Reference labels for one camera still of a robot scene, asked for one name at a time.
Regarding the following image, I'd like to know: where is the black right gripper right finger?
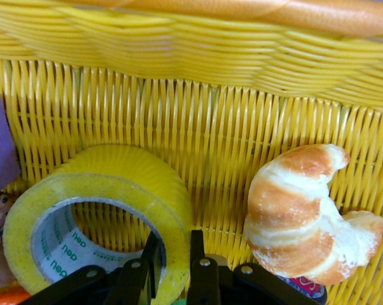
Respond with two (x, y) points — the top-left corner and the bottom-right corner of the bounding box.
(190, 230), (328, 305)

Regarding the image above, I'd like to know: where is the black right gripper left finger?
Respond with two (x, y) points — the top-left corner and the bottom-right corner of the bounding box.
(25, 231), (167, 305)

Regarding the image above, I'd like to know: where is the yellow tape roll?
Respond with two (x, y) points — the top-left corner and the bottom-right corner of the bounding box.
(2, 144), (192, 296)

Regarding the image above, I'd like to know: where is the toy croissant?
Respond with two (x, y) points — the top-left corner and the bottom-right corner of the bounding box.
(244, 143), (383, 285)

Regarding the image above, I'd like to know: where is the small blue can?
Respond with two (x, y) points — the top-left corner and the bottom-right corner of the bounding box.
(277, 274), (328, 305)

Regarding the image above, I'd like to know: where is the yellow woven tray orange rim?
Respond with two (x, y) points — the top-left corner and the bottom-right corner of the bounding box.
(0, 0), (383, 305)

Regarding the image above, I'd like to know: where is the orange toy carrot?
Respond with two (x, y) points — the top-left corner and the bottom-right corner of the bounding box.
(0, 285), (32, 305)

